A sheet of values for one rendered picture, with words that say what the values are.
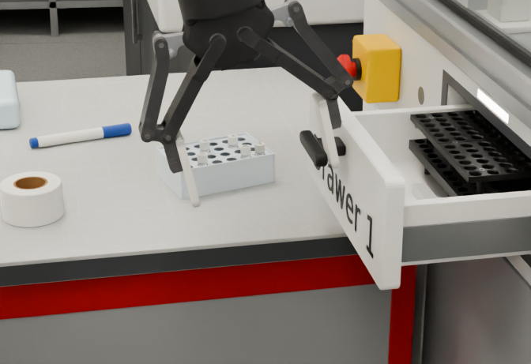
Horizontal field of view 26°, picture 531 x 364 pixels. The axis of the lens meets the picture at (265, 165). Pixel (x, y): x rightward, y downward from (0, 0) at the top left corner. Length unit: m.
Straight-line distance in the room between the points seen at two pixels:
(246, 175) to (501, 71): 0.39
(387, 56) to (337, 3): 0.51
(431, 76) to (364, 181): 0.30
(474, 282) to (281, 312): 0.23
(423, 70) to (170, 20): 0.64
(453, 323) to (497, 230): 0.29
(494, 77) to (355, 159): 0.17
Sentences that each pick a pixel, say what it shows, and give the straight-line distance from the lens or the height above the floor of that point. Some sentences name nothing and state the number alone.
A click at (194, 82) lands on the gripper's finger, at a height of 0.99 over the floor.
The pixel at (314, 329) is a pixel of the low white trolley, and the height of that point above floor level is 0.63.
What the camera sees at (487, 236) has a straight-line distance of 1.07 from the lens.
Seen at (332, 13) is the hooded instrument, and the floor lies 0.82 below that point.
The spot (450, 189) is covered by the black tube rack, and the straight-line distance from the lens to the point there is 1.14.
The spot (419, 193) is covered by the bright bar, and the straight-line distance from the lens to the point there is 1.18.
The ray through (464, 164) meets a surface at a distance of 1.13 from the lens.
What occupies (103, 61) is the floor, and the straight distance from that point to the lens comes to 4.51.
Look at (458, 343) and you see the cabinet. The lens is 1.33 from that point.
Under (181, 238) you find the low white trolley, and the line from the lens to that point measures 1.28.
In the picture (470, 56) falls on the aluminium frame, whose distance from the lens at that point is 1.23.
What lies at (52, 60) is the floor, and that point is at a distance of 4.55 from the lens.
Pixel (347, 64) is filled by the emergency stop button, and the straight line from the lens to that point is 1.45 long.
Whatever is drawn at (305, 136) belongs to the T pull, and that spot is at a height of 0.91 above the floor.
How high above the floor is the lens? 1.32
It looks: 22 degrees down
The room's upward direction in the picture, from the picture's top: straight up
